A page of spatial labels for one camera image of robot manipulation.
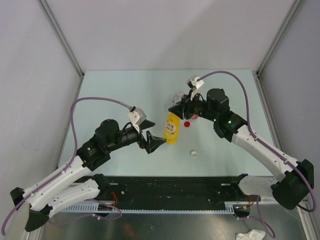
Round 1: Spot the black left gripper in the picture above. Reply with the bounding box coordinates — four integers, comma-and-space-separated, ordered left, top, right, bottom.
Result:
106, 119, 166, 153

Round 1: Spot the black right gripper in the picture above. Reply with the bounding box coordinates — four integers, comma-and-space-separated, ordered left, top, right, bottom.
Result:
169, 89, 218, 122

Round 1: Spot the blue white label water bottle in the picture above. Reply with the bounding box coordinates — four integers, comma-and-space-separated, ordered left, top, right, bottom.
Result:
172, 90, 185, 104

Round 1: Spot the red label water bottle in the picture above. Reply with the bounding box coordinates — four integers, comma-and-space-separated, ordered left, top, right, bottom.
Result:
191, 114, 199, 120

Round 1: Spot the red bottle cap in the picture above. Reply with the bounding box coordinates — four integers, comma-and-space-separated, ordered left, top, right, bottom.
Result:
184, 121, 191, 128

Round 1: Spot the yellow juice bottle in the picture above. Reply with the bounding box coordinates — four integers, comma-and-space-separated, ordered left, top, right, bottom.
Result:
163, 112, 181, 145

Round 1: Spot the white bottle cap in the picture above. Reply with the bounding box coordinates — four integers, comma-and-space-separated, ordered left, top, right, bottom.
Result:
190, 151, 198, 158

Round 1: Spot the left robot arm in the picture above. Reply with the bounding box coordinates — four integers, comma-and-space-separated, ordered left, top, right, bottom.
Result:
10, 119, 166, 232

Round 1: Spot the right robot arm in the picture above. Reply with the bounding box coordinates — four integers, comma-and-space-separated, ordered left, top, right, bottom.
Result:
168, 88, 314, 210

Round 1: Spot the crumpled white tissue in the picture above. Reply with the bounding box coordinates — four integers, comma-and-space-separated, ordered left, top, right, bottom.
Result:
235, 229, 266, 240

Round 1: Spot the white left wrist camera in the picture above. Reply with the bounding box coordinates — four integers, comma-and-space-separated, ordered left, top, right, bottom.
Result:
127, 106, 147, 133

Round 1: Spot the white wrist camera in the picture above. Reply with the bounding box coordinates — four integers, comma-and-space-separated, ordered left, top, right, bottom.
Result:
127, 106, 147, 133
186, 75, 204, 101

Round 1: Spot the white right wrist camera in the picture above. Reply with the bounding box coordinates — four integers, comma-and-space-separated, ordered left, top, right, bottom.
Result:
186, 75, 204, 101

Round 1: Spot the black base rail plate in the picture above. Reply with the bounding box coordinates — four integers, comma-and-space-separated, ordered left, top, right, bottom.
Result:
92, 174, 257, 212

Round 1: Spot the grey slotted cable duct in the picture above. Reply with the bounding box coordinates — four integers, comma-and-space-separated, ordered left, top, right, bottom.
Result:
59, 202, 237, 216

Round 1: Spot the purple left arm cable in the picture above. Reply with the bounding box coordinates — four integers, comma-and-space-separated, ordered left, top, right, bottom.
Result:
1, 96, 135, 235

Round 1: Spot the left aluminium frame post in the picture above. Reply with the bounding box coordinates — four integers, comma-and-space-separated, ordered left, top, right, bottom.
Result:
36, 0, 85, 79

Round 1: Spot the aluminium frame post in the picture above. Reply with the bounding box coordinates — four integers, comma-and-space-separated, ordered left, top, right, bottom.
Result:
36, 0, 85, 79
256, 0, 305, 73

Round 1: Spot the right aluminium frame post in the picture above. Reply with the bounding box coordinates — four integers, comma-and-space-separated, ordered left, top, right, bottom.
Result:
256, 0, 305, 73

